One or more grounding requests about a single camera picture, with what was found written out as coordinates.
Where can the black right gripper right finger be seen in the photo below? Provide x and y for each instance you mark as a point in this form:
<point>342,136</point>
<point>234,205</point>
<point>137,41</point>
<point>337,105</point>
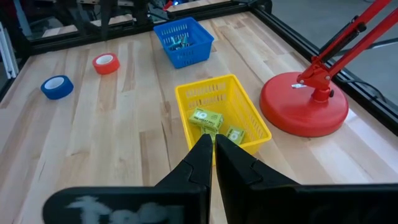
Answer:
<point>264,202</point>

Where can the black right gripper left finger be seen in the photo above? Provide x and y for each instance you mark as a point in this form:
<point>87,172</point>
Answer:
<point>186,199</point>

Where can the green staple box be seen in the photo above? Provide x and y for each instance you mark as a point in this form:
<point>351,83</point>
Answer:
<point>206,119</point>
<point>209,134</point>
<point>235,135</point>

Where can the dark grey staple remover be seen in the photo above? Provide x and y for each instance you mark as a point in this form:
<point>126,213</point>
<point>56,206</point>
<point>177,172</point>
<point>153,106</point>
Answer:
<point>177,47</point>

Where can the red tape roll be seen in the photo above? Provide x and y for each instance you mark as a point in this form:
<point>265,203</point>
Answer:
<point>110,67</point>

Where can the blue tape roll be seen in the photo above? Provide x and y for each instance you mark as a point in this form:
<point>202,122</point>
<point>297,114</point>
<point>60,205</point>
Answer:
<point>62,91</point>

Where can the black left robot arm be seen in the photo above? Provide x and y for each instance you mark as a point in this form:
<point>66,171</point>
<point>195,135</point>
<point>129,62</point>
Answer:
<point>158,12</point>

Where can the yellow plastic basket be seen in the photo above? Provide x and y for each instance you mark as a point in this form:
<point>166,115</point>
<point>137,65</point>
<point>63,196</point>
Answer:
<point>242,102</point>

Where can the red lamp stand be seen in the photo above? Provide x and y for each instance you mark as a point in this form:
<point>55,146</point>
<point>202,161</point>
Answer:
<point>298,105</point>

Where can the blue plastic basket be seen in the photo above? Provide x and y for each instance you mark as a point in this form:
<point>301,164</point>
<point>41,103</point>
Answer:
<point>192,56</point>

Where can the white aluminium bar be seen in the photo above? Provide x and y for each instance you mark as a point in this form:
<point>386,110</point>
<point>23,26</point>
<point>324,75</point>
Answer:
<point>7,53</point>

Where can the black aluminium table frame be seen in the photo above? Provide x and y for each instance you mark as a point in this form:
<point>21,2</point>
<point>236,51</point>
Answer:
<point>295,37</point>

